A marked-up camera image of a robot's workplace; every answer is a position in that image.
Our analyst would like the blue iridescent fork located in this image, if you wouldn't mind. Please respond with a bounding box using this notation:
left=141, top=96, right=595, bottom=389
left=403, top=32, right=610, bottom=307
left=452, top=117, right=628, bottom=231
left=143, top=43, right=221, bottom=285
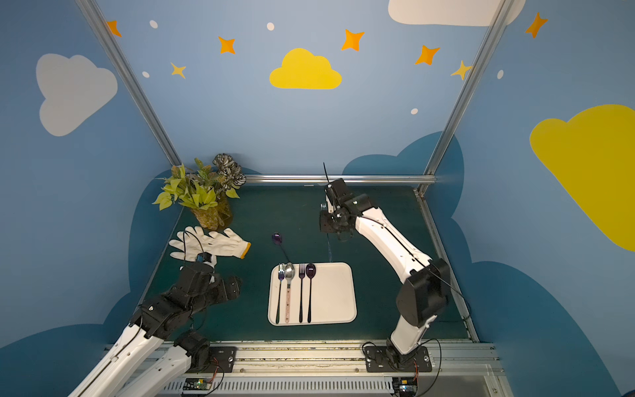
left=326, top=234, right=332, bottom=262

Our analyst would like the rainbow iridescent fork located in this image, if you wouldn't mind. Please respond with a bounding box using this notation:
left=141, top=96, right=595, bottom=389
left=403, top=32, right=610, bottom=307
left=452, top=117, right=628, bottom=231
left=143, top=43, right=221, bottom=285
left=275, top=264, right=285, bottom=324

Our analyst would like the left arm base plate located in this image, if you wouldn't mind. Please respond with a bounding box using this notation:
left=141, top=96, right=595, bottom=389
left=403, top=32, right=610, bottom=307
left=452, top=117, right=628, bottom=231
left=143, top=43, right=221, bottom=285
left=188, top=346, right=237, bottom=374

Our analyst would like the right aluminium frame post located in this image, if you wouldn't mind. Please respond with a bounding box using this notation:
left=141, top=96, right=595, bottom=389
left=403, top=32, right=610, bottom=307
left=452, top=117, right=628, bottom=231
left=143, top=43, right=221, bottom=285
left=424, top=0, right=514, bottom=177

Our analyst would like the aluminium back frame rail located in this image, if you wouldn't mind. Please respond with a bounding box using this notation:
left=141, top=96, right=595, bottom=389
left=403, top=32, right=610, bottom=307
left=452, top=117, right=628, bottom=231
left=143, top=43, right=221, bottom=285
left=246, top=175, right=436, bottom=186

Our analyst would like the table rail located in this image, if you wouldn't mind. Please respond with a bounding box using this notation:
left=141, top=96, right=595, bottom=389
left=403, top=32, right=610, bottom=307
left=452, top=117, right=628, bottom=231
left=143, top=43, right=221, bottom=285
left=413, top=189, right=481, bottom=343
left=125, top=202, right=181, bottom=321

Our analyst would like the white knit glove yellow cuff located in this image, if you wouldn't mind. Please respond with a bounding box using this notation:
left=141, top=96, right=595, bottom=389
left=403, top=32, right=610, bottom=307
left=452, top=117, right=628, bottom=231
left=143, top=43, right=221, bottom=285
left=201, top=228, right=251, bottom=259

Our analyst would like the aluminium frame post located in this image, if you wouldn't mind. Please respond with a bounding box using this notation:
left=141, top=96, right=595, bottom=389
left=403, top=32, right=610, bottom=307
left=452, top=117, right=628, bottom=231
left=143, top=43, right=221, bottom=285
left=424, top=0, right=514, bottom=177
left=75, top=0, right=182, bottom=165

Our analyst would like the white plastic tray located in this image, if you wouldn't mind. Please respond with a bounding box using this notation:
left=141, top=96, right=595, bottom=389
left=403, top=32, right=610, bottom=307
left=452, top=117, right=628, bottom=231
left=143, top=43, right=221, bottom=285
left=267, top=262, right=357, bottom=327

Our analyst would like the purple spoon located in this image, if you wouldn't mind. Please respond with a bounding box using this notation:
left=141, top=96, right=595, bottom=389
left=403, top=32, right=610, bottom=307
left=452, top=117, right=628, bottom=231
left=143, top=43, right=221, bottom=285
left=271, top=233, right=292, bottom=263
left=306, top=263, right=317, bottom=323

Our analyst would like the left side table rail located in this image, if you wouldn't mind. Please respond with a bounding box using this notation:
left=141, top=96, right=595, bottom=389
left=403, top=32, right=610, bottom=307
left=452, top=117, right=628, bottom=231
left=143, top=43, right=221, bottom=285
left=125, top=202, right=181, bottom=321

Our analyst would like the purple fork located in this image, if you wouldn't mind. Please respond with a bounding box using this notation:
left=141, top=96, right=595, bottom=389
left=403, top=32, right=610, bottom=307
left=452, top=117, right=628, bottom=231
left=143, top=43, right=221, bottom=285
left=299, top=264, right=307, bottom=324

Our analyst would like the silver spoon pink handle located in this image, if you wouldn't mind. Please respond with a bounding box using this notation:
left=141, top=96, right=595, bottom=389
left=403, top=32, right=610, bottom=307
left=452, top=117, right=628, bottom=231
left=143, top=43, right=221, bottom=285
left=284, top=263, right=295, bottom=324

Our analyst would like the left aluminium frame post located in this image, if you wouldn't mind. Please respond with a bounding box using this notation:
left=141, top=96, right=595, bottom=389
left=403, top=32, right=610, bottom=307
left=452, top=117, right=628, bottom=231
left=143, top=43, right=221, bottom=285
left=75, top=0, right=182, bottom=165

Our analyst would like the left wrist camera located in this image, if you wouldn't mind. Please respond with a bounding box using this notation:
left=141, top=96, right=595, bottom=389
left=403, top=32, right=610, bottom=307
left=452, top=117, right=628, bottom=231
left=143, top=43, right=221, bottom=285
left=176, top=252, right=217, bottom=296

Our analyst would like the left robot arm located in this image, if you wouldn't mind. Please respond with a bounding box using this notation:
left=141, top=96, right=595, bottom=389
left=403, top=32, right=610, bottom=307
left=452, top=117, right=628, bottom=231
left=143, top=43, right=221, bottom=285
left=70, top=263, right=242, bottom=396

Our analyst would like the glass vase with green plant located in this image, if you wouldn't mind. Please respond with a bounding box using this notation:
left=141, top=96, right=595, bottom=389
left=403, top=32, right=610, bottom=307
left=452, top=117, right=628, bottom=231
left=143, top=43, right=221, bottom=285
left=153, top=153, right=246, bottom=232

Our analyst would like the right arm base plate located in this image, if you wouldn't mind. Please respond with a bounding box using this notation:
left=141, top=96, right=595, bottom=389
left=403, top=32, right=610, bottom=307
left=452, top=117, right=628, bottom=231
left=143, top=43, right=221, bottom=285
left=361, top=344, right=433, bottom=373

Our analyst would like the right side table rail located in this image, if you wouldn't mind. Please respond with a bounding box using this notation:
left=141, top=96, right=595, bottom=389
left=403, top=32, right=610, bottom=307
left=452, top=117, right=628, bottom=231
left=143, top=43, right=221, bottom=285
left=413, top=189, right=481, bottom=343

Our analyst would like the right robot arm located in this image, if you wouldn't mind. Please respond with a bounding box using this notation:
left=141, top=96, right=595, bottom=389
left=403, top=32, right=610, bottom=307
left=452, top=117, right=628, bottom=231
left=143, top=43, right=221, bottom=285
left=319, top=195, right=451, bottom=369

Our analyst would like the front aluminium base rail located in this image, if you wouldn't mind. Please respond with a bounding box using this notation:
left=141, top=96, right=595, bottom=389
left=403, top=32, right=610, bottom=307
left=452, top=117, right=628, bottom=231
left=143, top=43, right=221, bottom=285
left=133, top=339, right=513, bottom=396

